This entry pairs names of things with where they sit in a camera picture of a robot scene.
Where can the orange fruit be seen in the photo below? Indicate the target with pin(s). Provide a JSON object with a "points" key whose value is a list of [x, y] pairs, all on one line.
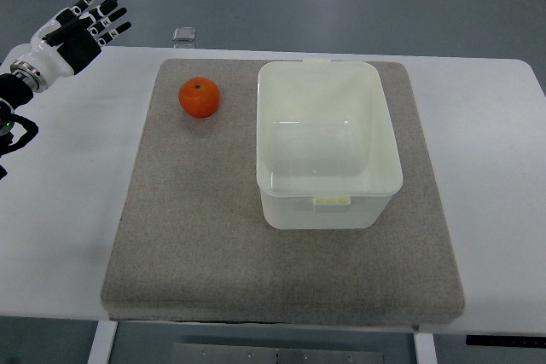
{"points": [[199, 97]]}

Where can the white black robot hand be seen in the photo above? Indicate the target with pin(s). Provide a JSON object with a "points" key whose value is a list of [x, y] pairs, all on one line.
{"points": [[69, 42]]}

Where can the black table control panel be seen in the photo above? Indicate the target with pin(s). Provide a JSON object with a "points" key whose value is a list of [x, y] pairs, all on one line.
{"points": [[506, 341]]}

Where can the white table leg left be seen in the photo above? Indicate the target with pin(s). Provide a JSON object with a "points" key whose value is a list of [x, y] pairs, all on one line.
{"points": [[102, 345]]}

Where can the white table leg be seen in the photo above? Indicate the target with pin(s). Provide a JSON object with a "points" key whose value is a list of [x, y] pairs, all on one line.
{"points": [[425, 350], [102, 345]]}

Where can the grey felt mat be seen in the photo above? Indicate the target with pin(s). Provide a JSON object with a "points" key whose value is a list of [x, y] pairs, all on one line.
{"points": [[193, 245]]}

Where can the small clear floor plate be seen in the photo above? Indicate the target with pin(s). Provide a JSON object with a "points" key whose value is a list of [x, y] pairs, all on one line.
{"points": [[184, 34]]}

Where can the grey metal base plate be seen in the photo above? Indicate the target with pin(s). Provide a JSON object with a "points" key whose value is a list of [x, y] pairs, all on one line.
{"points": [[215, 353]]}

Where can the white table leg right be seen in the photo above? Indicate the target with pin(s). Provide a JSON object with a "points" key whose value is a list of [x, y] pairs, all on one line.
{"points": [[425, 350]]}

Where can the white plastic box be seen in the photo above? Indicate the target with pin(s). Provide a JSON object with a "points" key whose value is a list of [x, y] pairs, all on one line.
{"points": [[327, 156]]}

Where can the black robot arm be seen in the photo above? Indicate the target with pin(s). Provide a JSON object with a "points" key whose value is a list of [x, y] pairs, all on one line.
{"points": [[14, 93]]}

